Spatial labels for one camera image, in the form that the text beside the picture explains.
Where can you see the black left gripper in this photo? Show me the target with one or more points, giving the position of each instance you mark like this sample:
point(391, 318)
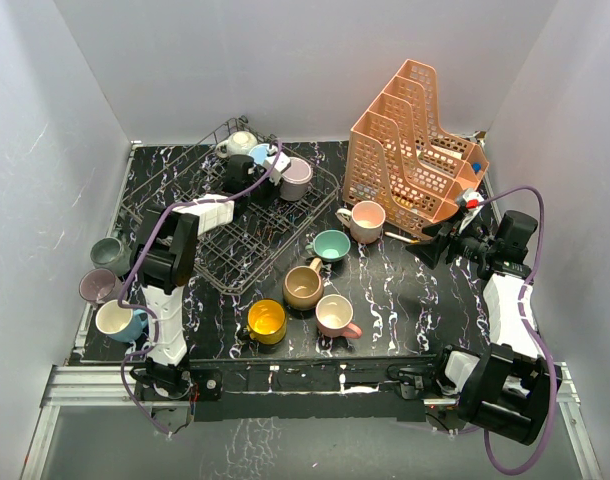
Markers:
point(272, 191)

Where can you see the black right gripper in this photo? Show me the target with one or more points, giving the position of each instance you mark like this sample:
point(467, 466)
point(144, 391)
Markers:
point(430, 253)

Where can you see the lilac ceramic mug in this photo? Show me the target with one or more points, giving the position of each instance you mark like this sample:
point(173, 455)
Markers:
point(296, 180)

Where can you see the light blue textured mug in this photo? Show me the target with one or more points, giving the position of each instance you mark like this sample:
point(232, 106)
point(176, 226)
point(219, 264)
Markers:
point(261, 152)

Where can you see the white speckled ceramic mug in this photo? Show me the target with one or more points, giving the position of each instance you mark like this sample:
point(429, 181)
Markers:
point(238, 143)

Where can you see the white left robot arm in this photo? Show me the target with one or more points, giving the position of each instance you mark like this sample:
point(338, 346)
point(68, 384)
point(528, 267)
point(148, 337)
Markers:
point(163, 262)

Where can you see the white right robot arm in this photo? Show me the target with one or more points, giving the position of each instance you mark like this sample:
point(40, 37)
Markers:
point(506, 389)

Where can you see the white yellow marker pen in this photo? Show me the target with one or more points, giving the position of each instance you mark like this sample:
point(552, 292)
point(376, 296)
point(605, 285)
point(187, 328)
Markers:
point(401, 238)

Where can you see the cream pink speckled mug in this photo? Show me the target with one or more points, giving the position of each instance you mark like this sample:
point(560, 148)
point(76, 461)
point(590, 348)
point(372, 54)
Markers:
point(365, 221)

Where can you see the teal green cup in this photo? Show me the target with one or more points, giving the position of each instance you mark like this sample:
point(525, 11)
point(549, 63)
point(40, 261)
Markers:
point(329, 245)

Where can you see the peach plastic file organizer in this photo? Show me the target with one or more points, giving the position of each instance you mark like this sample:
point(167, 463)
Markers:
point(400, 157)

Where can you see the tan brown mug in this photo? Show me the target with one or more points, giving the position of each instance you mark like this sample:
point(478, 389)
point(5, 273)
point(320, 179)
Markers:
point(303, 286)

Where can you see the pink mug white inside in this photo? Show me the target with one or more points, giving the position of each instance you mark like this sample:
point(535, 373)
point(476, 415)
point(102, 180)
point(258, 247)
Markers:
point(334, 317)

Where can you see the yellow mug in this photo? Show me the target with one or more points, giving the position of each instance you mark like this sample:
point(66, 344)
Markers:
point(266, 322)

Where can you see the grey green mug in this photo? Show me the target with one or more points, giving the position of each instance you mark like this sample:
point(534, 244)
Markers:
point(113, 254)

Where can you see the mauve pink mug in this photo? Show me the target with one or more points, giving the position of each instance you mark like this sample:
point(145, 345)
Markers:
point(100, 286)

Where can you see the blue mug cream inside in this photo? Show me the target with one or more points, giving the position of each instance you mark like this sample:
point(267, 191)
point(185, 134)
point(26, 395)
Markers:
point(121, 324)

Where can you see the grey wire dish rack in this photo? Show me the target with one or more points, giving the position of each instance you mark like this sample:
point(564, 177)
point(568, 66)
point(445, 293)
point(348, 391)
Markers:
point(232, 257)

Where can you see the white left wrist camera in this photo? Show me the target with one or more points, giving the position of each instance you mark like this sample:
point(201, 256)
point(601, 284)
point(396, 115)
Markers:
point(277, 164)

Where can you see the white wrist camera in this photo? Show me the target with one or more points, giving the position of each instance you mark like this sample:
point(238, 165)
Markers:
point(277, 164)
point(470, 203)

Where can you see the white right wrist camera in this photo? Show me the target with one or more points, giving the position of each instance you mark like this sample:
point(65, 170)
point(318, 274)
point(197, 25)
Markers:
point(470, 203)

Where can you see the aluminium frame rail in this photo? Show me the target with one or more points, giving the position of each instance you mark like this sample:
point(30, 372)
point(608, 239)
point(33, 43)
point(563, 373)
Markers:
point(101, 386)

